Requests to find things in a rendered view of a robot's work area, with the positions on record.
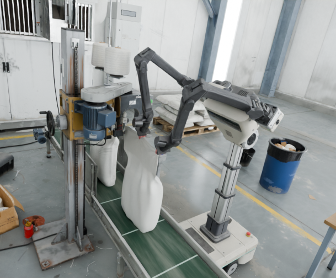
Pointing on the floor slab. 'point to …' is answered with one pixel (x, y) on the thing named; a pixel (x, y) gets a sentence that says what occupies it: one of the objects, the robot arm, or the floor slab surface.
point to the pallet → (185, 128)
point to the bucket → (248, 154)
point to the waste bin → (281, 165)
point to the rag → (35, 220)
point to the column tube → (68, 53)
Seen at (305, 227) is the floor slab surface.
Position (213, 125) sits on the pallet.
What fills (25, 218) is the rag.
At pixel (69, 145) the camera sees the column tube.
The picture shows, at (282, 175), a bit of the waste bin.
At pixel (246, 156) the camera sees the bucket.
